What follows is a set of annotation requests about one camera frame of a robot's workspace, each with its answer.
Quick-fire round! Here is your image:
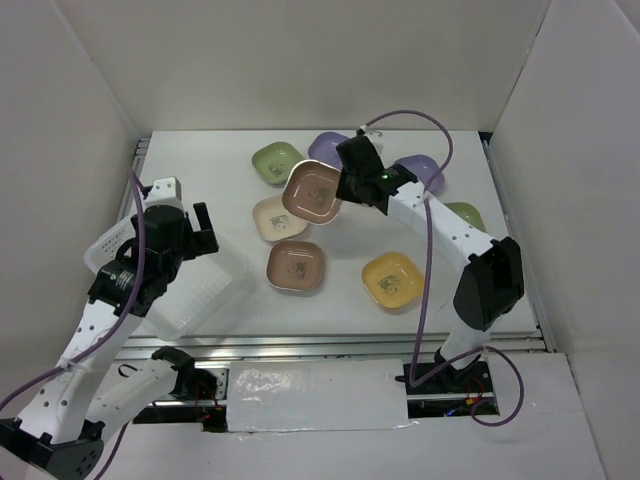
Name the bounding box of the white plastic bin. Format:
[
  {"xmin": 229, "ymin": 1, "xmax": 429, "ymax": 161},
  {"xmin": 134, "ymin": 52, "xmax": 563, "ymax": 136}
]
[{"xmin": 82, "ymin": 217, "xmax": 251, "ymax": 343}]

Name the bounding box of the brown plate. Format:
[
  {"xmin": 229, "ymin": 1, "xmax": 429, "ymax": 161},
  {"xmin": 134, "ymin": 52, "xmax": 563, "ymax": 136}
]
[
  {"xmin": 266, "ymin": 240, "xmax": 326, "ymax": 292},
  {"xmin": 282, "ymin": 159, "xmax": 342, "ymax": 225}
]

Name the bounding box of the brown plate front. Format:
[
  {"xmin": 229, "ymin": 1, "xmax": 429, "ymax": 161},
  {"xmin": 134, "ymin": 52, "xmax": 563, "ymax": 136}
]
[{"xmin": 266, "ymin": 240, "xmax": 326, "ymax": 292}]

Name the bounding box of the yellow plate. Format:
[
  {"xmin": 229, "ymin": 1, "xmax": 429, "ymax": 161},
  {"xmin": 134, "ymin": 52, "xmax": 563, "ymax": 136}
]
[{"xmin": 361, "ymin": 252, "xmax": 424, "ymax": 313}]

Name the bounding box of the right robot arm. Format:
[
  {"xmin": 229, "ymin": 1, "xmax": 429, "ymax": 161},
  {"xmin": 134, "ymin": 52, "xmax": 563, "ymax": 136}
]
[{"xmin": 336, "ymin": 134, "xmax": 524, "ymax": 392}]

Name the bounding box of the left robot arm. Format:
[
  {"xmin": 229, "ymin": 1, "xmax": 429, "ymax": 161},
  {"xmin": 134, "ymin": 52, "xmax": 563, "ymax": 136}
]
[{"xmin": 1, "ymin": 203, "xmax": 219, "ymax": 479}]

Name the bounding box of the purple plate back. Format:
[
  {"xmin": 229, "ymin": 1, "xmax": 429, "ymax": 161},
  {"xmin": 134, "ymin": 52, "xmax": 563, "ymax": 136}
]
[{"xmin": 308, "ymin": 131, "xmax": 348, "ymax": 170}]

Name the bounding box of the purple plate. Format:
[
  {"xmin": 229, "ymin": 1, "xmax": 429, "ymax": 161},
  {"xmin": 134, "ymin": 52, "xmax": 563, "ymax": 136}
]
[
  {"xmin": 308, "ymin": 131, "xmax": 348, "ymax": 170},
  {"xmin": 395, "ymin": 154, "xmax": 446, "ymax": 196}
]

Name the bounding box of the purple plate right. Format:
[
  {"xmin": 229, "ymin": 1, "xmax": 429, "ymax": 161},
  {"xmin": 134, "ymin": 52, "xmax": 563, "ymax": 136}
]
[{"xmin": 395, "ymin": 154, "xmax": 446, "ymax": 196}]

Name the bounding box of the cream plate left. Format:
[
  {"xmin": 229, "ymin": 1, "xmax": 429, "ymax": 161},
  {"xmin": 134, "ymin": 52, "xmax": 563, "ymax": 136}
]
[{"xmin": 252, "ymin": 196, "xmax": 308, "ymax": 242}]

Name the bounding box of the green plate left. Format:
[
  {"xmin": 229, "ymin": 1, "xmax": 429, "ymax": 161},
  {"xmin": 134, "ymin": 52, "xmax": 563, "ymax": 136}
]
[{"xmin": 251, "ymin": 141, "xmax": 304, "ymax": 186}]

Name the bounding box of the green plate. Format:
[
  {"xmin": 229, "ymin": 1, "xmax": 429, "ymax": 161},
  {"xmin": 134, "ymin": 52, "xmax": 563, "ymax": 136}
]
[
  {"xmin": 251, "ymin": 141, "xmax": 304, "ymax": 186},
  {"xmin": 445, "ymin": 202, "xmax": 486, "ymax": 232}
]

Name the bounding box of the green plate right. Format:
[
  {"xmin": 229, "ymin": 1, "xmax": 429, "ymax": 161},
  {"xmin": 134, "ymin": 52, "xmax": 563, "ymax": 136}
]
[{"xmin": 445, "ymin": 202, "xmax": 486, "ymax": 232}]

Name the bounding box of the white cover panel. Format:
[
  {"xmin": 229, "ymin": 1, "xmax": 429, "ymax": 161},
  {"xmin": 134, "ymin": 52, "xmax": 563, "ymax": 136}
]
[{"xmin": 226, "ymin": 359, "xmax": 410, "ymax": 433}]

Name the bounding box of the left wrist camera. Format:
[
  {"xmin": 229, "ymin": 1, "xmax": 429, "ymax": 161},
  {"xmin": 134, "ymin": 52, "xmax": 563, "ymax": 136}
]
[{"xmin": 145, "ymin": 177, "xmax": 184, "ymax": 210}]

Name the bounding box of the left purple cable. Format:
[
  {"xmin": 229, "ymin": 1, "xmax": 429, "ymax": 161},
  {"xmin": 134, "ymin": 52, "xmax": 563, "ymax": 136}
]
[{"xmin": 0, "ymin": 167, "xmax": 151, "ymax": 480}]

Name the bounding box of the purple cable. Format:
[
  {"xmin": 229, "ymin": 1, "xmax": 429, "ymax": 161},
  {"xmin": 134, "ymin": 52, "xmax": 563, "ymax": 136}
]
[
  {"xmin": 0, "ymin": 167, "xmax": 151, "ymax": 480},
  {"xmin": 357, "ymin": 109, "xmax": 525, "ymax": 431}
]

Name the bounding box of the aluminium rail frame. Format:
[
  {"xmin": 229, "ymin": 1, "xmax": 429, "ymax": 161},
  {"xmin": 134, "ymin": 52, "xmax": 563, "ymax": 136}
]
[{"xmin": 135, "ymin": 130, "xmax": 547, "ymax": 361}]

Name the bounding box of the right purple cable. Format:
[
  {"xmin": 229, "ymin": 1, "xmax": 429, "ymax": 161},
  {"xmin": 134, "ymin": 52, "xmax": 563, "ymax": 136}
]
[{"xmin": 357, "ymin": 109, "xmax": 525, "ymax": 431}]

